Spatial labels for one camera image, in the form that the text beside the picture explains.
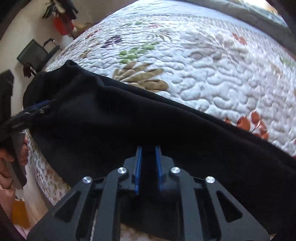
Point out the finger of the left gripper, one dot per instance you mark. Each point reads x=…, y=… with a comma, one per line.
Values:
x=37, y=106
x=29, y=115

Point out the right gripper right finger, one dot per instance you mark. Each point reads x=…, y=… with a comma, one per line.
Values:
x=205, y=210

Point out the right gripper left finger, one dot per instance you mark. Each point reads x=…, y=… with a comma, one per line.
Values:
x=91, y=209

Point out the black pants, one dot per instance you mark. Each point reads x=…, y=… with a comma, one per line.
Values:
x=96, y=122

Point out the person's left hand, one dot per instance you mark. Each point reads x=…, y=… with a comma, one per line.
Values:
x=14, y=146

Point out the black office chair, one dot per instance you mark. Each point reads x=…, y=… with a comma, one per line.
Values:
x=36, y=56

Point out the red hanging bag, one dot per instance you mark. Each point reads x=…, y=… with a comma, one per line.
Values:
x=63, y=25

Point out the dark hanging clothes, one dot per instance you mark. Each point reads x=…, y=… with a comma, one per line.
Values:
x=61, y=7

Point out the floral quilted bedspread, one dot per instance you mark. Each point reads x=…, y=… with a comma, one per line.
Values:
x=204, y=59

